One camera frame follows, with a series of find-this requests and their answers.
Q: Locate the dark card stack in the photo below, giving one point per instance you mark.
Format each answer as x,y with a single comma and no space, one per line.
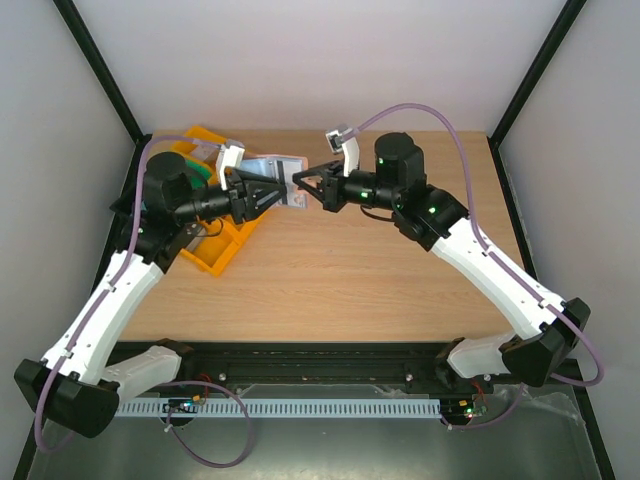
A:
194,235

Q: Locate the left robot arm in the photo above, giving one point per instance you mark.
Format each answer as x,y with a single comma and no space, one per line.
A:
73,384

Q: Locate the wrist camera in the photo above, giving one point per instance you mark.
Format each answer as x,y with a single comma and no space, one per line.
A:
342,140
230,156

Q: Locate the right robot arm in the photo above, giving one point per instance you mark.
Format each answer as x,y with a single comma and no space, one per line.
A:
544,326

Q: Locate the slotted cable duct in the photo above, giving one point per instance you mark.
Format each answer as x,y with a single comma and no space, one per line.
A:
403,408

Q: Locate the black aluminium frame rail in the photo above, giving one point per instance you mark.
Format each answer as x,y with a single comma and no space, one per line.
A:
314,362

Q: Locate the yellow bin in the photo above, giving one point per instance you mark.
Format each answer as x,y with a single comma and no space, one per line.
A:
213,250
201,145

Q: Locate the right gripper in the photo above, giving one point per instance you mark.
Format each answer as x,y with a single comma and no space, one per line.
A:
331,186

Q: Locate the yellow bin near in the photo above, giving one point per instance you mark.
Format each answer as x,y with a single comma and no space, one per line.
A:
213,250

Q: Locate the white magstripe card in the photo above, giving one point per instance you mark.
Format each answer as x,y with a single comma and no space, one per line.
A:
285,168

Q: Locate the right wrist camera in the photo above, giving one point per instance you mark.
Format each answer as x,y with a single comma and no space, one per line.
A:
342,140

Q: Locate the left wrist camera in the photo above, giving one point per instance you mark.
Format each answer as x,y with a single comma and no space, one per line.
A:
230,156

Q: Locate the yellow bin far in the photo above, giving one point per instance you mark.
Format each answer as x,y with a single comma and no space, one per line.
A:
201,145

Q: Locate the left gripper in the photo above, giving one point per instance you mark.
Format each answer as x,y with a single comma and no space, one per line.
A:
244,207

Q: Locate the green bin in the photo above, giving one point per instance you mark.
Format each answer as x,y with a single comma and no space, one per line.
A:
201,171

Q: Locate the pink leather card holder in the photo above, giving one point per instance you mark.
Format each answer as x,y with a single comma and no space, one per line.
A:
265,165

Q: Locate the black bin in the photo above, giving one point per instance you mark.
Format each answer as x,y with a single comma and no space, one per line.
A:
124,204

